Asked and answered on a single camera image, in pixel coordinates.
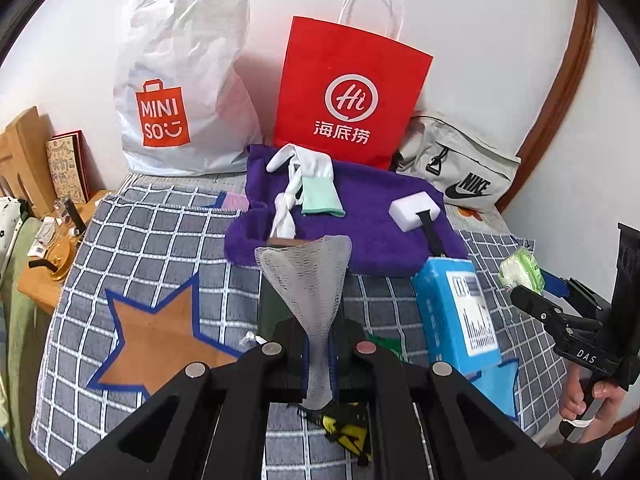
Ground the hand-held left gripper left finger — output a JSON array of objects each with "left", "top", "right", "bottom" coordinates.
[{"left": 60, "top": 320, "right": 308, "bottom": 480}]

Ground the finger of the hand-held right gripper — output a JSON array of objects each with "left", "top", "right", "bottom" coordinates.
[
  {"left": 510, "top": 285, "right": 603, "bottom": 333},
  {"left": 542, "top": 270, "right": 613, "bottom": 318}
]

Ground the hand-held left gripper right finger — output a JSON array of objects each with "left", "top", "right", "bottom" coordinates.
[{"left": 334, "top": 320, "right": 576, "bottom": 480}]

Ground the green plastic wrapper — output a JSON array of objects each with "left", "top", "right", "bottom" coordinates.
[{"left": 369, "top": 335, "right": 404, "bottom": 362}]

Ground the green wet wipes pack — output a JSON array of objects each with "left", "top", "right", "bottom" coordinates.
[{"left": 499, "top": 250, "right": 544, "bottom": 292}]

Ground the yellow black striped band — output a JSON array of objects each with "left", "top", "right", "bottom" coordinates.
[{"left": 322, "top": 402, "right": 373, "bottom": 466}]

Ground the grey mesh drawstring pouch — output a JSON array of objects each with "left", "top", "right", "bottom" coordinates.
[{"left": 255, "top": 235, "right": 354, "bottom": 411}]

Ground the black strap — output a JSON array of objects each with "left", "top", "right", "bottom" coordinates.
[{"left": 420, "top": 210, "right": 447, "bottom": 257}]

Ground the white knotted sock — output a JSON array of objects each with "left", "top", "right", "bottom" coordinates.
[{"left": 271, "top": 192, "right": 301, "bottom": 238}]

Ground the white sponge block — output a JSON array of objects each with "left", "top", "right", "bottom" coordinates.
[{"left": 389, "top": 192, "right": 446, "bottom": 231}]

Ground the white and green glove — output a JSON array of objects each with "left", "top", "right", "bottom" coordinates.
[{"left": 266, "top": 144, "right": 346, "bottom": 218}]

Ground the person's right hand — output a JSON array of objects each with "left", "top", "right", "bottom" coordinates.
[{"left": 559, "top": 366, "right": 628, "bottom": 428}]

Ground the dark green tea box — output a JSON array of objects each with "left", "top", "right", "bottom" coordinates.
[{"left": 257, "top": 237, "right": 351, "bottom": 391}]

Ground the blue carton box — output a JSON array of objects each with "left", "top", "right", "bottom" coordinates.
[{"left": 411, "top": 256, "right": 502, "bottom": 378}]

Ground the purple towel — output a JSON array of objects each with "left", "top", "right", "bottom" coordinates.
[{"left": 223, "top": 144, "right": 468, "bottom": 277}]

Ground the white floral bed sheet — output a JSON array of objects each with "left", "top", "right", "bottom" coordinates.
[{"left": 445, "top": 205, "right": 516, "bottom": 233}]

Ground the grey waist bag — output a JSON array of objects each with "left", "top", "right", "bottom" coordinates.
[{"left": 390, "top": 115, "right": 522, "bottom": 208}]

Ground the wooden nightstand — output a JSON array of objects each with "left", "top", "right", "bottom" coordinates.
[{"left": 17, "top": 190, "right": 113, "bottom": 316}]

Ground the gold round dish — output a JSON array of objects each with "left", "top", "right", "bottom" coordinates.
[{"left": 30, "top": 240, "right": 73, "bottom": 281}]

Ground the green bed sheet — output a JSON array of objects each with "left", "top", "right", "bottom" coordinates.
[{"left": 0, "top": 220, "right": 46, "bottom": 411}]

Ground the red paper bag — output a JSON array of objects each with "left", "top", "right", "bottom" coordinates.
[{"left": 273, "top": 0, "right": 433, "bottom": 171}]

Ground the patterned hardcover book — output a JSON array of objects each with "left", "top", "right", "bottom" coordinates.
[{"left": 46, "top": 131, "right": 91, "bottom": 206}]

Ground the white dotted pillow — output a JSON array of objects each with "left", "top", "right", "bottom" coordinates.
[{"left": 0, "top": 196, "right": 26, "bottom": 271}]

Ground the white plastic shopping bag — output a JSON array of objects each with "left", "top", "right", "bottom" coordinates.
[{"left": 112, "top": 0, "right": 263, "bottom": 177}]

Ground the wooden headboard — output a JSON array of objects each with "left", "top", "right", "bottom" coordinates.
[{"left": 0, "top": 106, "right": 56, "bottom": 218}]

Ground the brown wooden door frame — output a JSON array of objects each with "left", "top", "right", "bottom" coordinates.
[{"left": 500, "top": 0, "right": 600, "bottom": 216}]

